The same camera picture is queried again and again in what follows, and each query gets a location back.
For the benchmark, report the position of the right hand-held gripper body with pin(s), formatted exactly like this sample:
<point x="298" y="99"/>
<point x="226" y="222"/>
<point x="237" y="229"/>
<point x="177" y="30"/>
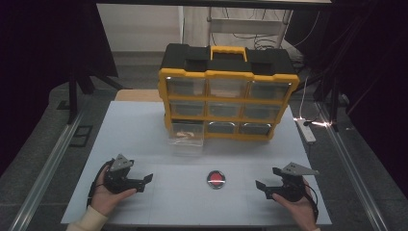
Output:
<point x="290" y="187"/>

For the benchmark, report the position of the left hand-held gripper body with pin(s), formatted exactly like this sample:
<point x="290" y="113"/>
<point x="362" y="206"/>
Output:
<point x="118" y="179"/>

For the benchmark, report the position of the round red tin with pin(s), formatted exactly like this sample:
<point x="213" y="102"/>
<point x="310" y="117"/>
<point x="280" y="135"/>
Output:
<point x="216" y="178"/>

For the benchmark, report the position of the clear plastic drawer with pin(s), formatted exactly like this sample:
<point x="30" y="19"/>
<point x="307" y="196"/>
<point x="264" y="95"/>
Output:
<point x="187" y="142"/>

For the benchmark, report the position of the person's left hand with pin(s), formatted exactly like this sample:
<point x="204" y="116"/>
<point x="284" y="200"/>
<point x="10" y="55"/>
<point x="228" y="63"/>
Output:
<point x="104" y="199"/>

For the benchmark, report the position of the person's right hand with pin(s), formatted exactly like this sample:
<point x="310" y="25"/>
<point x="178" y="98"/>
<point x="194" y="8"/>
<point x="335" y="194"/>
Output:
<point x="300" y="211"/>

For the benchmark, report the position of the large black floor socket plate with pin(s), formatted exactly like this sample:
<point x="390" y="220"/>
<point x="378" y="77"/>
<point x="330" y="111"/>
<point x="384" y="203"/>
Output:
<point x="81" y="136"/>

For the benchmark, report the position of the small tan object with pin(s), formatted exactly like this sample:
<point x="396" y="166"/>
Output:
<point x="184" y="133"/>

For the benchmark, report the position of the white power strip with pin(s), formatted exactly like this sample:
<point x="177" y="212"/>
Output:
<point x="307" y="131"/>

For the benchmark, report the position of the wooden side table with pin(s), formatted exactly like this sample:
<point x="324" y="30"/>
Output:
<point x="138" y="95"/>

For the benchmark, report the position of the grid of clear organizer drawers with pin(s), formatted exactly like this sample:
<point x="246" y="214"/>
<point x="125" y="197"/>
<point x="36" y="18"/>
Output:
<point x="224" y="109"/>

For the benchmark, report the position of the black metal stand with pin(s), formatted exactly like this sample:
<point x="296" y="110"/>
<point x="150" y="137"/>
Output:
<point x="334" y="109"/>
<point x="72" y="102"/>

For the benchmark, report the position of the small black floor socket plate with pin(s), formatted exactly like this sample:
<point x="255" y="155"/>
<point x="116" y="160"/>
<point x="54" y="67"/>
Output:
<point x="63" y="105"/>

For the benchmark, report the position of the yellow and black organizer box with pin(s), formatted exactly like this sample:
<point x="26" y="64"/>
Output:
<point x="272" y="61"/>

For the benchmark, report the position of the dark curtain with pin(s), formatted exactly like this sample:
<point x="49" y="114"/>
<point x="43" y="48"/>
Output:
<point x="32" y="64"/>
<point x="378" y="80"/>

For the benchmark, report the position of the white metal shelf stand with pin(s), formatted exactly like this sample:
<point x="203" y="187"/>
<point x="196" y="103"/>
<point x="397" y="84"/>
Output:
<point x="247" y="25"/>

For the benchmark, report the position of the aluminium rail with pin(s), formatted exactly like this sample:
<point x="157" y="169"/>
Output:
<point x="48" y="166"/>
<point x="352" y="173"/>

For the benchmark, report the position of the dark overhead frame bar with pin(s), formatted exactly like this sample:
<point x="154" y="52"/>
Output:
<point x="208" y="4"/>

